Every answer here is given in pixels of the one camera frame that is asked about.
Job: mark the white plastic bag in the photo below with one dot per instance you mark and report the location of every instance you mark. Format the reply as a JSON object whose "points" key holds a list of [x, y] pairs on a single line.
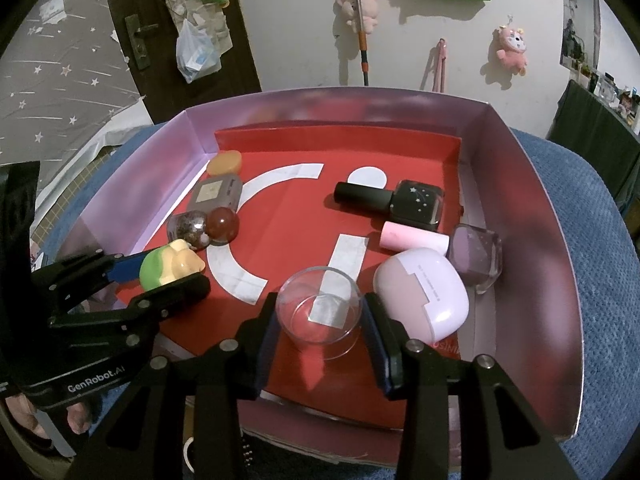
{"points": [[196, 54]]}

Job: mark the dark wooden door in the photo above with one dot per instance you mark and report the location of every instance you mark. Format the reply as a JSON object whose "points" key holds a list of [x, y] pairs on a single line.
{"points": [[165, 92]]}

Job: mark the pink plush bear keychain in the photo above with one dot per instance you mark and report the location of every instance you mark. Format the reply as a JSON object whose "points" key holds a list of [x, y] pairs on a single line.
{"points": [[512, 48]]}

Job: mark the brass door handle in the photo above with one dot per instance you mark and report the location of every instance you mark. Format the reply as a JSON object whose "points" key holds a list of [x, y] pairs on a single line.
{"points": [[137, 34]]}

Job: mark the taupe square compact case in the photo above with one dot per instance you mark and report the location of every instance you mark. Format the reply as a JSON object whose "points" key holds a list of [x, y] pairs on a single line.
{"points": [[216, 192]]}

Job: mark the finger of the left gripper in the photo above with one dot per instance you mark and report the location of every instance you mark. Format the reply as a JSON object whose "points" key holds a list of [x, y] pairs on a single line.
{"points": [[154, 306], [125, 269]]}

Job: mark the pink plush pig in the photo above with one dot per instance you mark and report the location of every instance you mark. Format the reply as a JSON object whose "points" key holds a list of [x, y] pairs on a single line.
{"points": [[369, 10]]}

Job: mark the purple nail polish bottle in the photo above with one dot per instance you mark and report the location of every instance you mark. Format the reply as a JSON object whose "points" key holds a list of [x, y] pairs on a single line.
{"points": [[475, 253]]}

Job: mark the blue textured table cloth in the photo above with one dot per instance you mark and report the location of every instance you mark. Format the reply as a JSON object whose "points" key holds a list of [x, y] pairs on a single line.
{"points": [[606, 271]]}

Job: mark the mop handle orange grip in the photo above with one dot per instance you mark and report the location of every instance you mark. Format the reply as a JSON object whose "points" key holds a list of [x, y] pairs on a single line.
{"points": [[362, 42]]}

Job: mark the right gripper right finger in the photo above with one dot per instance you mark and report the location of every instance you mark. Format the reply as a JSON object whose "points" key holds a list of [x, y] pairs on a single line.
{"points": [[501, 435]]}

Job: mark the red Miniso paper liner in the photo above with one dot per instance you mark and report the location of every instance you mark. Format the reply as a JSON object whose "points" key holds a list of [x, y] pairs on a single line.
{"points": [[289, 222]]}

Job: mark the pink earbuds case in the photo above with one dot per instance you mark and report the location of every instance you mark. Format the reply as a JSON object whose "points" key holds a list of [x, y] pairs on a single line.
{"points": [[421, 290]]}

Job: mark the hanging fabric wall organizer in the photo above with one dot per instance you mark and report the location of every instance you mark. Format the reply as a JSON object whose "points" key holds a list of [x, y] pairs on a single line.
{"points": [[205, 16]]}

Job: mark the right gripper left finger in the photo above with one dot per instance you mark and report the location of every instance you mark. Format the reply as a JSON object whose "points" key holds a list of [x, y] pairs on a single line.
{"points": [[186, 412]]}

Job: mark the clear glass cup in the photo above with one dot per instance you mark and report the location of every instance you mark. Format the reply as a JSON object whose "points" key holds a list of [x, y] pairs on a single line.
{"points": [[319, 309]]}

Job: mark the purple cardboard box tray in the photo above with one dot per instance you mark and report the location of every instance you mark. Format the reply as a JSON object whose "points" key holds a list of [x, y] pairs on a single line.
{"points": [[529, 320]]}

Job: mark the pink folded umbrella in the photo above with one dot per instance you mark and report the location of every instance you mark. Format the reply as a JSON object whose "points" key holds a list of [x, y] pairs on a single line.
{"points": [[439, 83]]}

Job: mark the orange round sponge puff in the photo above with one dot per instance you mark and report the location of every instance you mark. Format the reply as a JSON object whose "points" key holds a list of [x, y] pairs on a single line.
{"points": [[226, 162]]}

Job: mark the dark green covered side table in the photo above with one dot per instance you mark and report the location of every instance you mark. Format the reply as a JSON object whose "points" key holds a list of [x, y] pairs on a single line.
{"points": [[592, 130]]}

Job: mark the green yellow toy figure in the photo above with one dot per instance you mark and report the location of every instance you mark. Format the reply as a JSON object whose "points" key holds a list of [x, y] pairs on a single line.
{"points": [[169, 263]]}

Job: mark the black nail polish bottle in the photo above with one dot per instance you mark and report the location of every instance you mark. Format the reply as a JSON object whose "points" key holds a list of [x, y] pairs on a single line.
{"points": [[411, 203]]}

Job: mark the perfume bottle brown ball cap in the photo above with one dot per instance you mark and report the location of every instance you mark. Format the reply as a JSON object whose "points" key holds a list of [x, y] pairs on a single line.
{"points": [[200, 229]]}

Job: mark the person's left hand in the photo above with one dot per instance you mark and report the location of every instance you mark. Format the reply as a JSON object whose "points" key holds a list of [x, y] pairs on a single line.
{"points": [[29, 417]]}

